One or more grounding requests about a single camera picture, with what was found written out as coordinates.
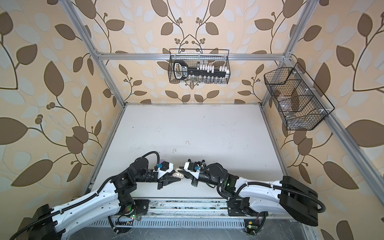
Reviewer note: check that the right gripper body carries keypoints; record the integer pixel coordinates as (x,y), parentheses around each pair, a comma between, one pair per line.
(195,180)

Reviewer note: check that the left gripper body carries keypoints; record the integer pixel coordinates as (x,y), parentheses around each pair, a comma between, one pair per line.
(160,182)

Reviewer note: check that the cream earbud charging case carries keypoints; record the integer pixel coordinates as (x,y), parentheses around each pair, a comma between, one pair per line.
(179,175)

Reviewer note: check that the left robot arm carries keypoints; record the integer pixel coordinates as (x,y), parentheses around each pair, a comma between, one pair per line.
(113,197)

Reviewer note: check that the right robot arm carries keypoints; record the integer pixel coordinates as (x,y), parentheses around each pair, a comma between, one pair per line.
(287,196)

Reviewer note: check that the black tool with white parts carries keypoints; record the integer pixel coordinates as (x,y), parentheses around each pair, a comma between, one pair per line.
(183,71)

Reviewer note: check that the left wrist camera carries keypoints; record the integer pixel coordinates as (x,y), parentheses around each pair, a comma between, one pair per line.
(163,168)

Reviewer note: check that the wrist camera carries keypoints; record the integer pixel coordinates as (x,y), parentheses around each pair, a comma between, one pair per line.
(163,168)
(194,167)

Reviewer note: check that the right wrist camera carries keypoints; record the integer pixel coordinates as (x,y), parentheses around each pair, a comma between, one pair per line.
(194,167)

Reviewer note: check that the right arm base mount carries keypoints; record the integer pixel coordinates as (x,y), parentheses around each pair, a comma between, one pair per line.
(240,208)

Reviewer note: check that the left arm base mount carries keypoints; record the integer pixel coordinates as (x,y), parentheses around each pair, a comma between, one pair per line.
(126,218)

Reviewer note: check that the black wire basket back wall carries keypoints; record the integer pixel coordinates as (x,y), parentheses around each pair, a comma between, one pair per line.
(217,57)

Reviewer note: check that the black wire basket wall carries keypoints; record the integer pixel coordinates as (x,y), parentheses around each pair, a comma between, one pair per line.
(300,101)
(217,57)

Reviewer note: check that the black wire basket right wall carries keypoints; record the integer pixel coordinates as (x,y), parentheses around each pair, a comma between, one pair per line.
(300,101)

